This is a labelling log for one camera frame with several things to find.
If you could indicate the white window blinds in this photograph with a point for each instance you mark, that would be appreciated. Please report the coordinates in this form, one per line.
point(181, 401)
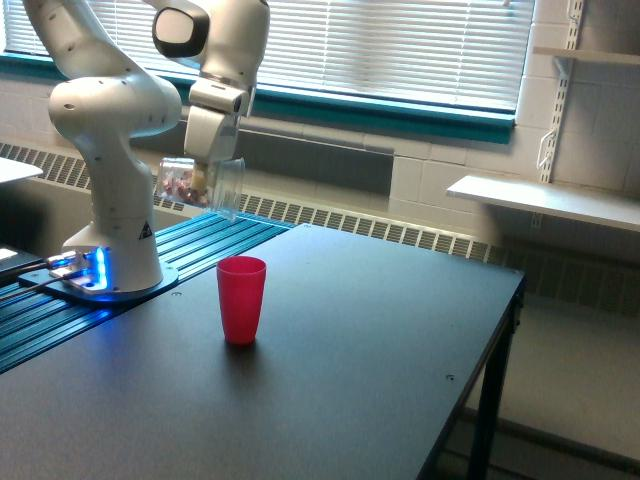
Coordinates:
point(461, 54)

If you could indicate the white lower wall shelf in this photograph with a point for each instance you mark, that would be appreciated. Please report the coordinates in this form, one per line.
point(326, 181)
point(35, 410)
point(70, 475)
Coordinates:
point(579, 204)

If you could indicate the white table at left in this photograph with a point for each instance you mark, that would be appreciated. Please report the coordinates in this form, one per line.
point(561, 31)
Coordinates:
point(11, 171)

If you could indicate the blue slotted aluminium base plate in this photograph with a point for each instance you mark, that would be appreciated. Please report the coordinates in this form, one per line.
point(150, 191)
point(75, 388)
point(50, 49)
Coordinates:
point(33, 322)

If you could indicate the red plastic cup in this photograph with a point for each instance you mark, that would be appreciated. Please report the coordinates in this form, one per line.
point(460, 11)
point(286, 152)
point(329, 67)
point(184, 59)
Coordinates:
point(241, 281)

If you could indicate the black table leg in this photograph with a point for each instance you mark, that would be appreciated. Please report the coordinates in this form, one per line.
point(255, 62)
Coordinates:
point(491, 394)

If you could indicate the white upper wall shelf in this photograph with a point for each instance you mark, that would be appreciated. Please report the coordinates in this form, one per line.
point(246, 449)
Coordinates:
point(590, 55)

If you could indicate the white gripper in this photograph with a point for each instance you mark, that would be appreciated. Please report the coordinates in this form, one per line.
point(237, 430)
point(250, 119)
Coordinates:
point(213, 124)

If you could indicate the clear plastic cup with candy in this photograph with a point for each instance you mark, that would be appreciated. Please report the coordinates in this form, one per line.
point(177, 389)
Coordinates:
point(224, 189)

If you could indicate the white wall shelf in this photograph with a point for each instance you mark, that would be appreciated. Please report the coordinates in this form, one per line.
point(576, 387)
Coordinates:
point(579, 204)
point(590, 55)

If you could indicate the white shelf rail bracket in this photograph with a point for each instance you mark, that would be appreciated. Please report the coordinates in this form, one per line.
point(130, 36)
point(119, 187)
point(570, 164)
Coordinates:
point(550, 140)

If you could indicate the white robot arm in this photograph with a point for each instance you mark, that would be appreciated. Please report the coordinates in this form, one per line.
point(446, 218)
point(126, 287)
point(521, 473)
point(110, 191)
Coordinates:
point(107, 99)

